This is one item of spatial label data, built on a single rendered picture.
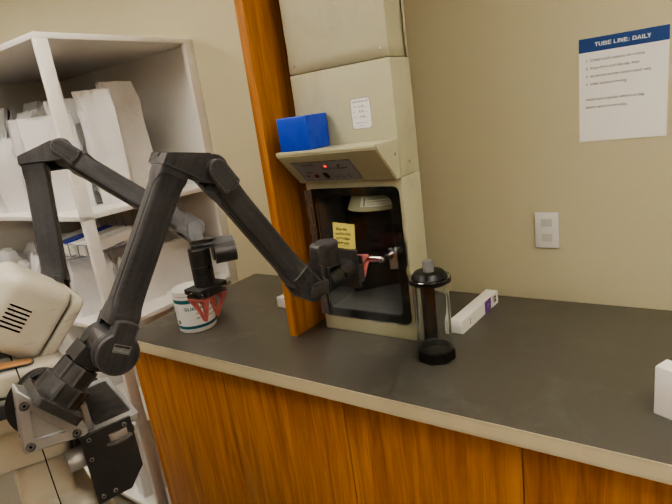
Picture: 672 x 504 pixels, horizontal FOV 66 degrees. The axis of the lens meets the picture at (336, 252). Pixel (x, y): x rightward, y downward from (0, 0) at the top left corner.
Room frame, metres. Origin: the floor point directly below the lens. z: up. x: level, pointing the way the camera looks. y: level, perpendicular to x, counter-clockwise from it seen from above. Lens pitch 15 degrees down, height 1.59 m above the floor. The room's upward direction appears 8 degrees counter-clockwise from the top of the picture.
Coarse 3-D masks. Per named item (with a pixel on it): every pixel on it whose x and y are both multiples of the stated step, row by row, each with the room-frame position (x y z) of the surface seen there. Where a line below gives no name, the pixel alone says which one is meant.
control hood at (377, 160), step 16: (352, 144) 1.37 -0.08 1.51; (368, 144) 1.28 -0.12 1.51; (384, 144) 1.28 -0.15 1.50; (288, 160) 1.43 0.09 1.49; (304, 160) 1.40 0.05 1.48; (320, 160) 1.37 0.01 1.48; (352, 160) 1.32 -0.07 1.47; (368, 160) 1.30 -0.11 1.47; (384, 160) 1.28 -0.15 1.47; (368, 176) 1.36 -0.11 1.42; (384, 176) 1.33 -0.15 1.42; (400, 176) 1.34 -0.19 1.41
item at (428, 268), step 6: (426, 264) 1.22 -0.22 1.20; (432, 264) 1.22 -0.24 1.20; (420, 270) 1.25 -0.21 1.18; (426, 270) 1.22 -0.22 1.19; (432, 270) 1.22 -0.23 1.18; (438, 270) 1.23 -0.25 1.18; (414, 276) 1.22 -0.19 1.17; (420, 276) 1.21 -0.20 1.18; (426, 276) 1.20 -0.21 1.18; (432, 276) 1.20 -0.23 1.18; (438, 276) 1.20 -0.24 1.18; (444, 276) 1.21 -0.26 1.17
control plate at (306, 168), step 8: (336, 160) 1.35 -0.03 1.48; (344, 160) 1.33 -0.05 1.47; (296, 168) 1.45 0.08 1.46; (304, 168) 1.43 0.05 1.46; (312, 168) 1.42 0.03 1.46; (320, 168) 1.40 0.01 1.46; (328, 168) 1.39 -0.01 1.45; (336, 168) 1.38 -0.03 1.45; (344, 168) 1.36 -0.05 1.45; (352, 168) 1.35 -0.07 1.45; (304, 176) 1.47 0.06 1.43; (312, 176) 1.45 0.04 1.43; (320, 176) 1.44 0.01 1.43; (336, 176) 1.41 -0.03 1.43; (344, 176) 1.40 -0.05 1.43; (352, 176) 1.38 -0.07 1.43; (360, 176) 1.37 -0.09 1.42
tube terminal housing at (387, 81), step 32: (352, 64) 1.41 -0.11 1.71; (384, 64) 1.35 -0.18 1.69; (320, 96) 1.47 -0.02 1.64; (352, 96) 1.41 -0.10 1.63; (384, 96) 1.36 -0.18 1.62; (352, 128) 1.42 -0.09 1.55; (384, 128) 1.36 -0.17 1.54; (416, 160) 1.42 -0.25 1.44; (416, 192) 1.41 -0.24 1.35; (416, 224) 1.39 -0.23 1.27; (416, 256) 1.38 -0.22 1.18; (352, 320) 1.47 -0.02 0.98
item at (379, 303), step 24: (312, 192) 1.50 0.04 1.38; (336, 192) 1.45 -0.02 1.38; (360, 192) 1.40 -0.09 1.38; (384, 192) 1.36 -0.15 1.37; (336, 216) 1.46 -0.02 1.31; (360, 216) 1.41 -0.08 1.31; (384, 216) 1.36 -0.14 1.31; (360, 240) 1.42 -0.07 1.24; (384, 240) 1.37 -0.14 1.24; (384, 264) 1.37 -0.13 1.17; (336, 288) 1.48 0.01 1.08; (360, 288) 1.43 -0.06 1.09; (384, 288) 1.38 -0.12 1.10; (408, 288) 1.34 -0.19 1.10; (336, 312) 1.49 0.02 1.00; (360, 312) 1.44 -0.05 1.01; (384, 312) 1.39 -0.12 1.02; (408, 312) 1.34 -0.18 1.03
